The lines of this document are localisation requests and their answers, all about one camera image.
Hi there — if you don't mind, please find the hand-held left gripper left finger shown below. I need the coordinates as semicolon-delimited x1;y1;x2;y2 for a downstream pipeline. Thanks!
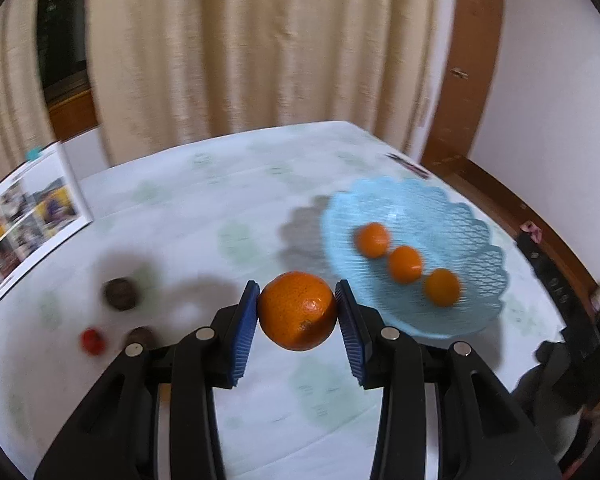
34;280;260;480

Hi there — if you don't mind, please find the dark brown round fruit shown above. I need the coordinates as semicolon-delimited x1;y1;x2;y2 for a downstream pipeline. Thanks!
123;326;156;350
103;278;141;312

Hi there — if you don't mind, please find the dark flat item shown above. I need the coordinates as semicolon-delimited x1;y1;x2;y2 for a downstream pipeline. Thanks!
386;152;433;180

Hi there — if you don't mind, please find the large orange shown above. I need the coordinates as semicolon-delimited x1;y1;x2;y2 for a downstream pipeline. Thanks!
257;270;338;352

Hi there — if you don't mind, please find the dark grey cloth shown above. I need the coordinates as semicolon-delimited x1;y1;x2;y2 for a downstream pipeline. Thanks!
511;341;588;467

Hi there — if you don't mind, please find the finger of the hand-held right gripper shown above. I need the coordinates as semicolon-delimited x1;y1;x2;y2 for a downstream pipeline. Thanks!
516;232;600;346

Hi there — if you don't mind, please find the beige curtain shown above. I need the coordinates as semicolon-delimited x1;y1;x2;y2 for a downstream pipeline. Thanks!
0;0;456;188

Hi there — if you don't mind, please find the small red fruit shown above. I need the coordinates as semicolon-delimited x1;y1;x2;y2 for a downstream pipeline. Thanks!
80;328;106;357

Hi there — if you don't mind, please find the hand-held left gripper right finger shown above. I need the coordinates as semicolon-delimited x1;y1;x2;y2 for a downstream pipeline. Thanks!
334;279;564;480

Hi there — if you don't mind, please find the small orange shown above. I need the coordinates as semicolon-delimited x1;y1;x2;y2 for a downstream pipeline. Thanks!
388;245;424;284
356;222;392;259
424;268;462;307

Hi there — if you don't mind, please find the light blue plastic fruit basket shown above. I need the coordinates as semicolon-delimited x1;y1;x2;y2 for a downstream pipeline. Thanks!
320;177;510;339

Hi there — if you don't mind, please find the dark window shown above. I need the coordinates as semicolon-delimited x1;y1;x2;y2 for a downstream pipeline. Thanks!
36;0;92;106

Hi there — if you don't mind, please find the brown wooden door frame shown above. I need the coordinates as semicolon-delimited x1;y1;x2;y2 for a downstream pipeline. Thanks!
420;0;600;291

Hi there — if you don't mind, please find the photo booklet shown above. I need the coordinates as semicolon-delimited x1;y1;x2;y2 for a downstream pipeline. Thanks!
0;141;94;313

